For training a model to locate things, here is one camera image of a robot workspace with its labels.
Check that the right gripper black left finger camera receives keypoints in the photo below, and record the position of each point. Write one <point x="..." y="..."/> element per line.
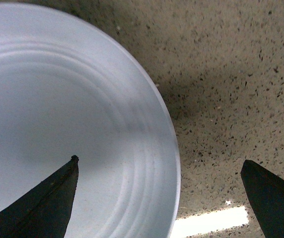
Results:
<point x="45" y="210"/>

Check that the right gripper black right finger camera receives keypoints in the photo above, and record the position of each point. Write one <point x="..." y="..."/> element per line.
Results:
<point x="265" y="192"/>

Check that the light blue plate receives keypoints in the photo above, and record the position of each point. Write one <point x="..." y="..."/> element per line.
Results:
<point x="67" y="88"/>

